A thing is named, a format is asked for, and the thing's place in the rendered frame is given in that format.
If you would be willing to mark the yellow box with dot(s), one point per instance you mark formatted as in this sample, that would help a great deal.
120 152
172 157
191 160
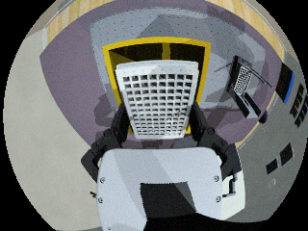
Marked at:
152 51

